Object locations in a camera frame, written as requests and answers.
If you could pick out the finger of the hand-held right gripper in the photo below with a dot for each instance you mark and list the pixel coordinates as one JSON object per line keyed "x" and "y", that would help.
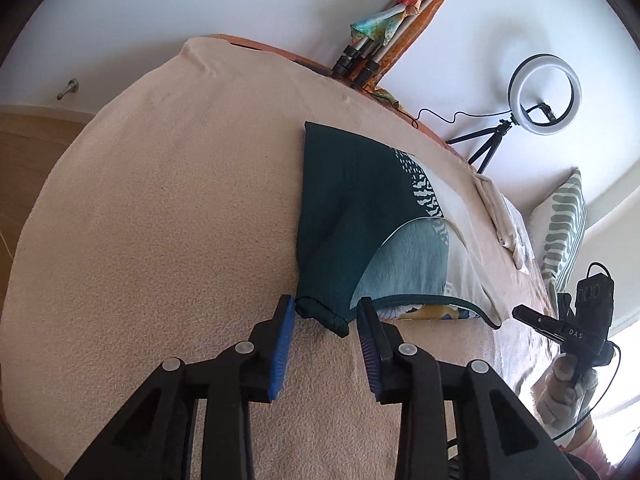
{"x": 535, "y": 319}

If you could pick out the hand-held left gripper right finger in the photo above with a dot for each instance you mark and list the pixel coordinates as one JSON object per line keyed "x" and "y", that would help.
{"x": 367, "y": 345}

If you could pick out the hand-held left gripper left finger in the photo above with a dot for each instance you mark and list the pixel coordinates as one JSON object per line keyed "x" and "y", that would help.
{"x": 280, "y": 345}

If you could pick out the dark green patterned pillowcase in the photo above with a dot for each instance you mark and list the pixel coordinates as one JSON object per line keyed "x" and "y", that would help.
{"x": 340, "y": 210}

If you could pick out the person's right forearm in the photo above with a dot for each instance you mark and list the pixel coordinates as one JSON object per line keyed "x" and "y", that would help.
{"x": 595, "y": 452}

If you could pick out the person's right hand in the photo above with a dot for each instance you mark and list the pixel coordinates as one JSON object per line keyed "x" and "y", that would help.
{"x": 560, "y": 400}

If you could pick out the green striped pillow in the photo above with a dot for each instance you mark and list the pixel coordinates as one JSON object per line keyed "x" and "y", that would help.
{"x": 562, "y": 220}

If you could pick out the folded white shirt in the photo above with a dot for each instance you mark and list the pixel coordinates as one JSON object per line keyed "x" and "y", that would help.
{"x": 505, "y": 220}

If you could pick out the beige blanket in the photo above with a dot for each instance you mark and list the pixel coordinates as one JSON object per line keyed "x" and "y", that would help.
{"x": 175, "y": 210}

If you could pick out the black mini tripod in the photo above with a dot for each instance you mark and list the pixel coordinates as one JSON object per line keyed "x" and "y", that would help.
{"x": 487, "y": 145}

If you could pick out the orange bedsheet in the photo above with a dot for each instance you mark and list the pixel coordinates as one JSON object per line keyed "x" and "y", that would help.
{"x": 431, "y": 136}

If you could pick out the silver folded tripod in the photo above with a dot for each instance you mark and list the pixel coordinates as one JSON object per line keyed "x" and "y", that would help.
{"x": 367, "y": 67}

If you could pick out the orange scarf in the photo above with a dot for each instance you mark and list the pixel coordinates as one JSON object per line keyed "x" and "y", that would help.
{"x": 400, "y": 50}

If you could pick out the colourful patterned scarf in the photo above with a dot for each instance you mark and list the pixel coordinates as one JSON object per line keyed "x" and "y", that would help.
{"x": 385, "y": 22}

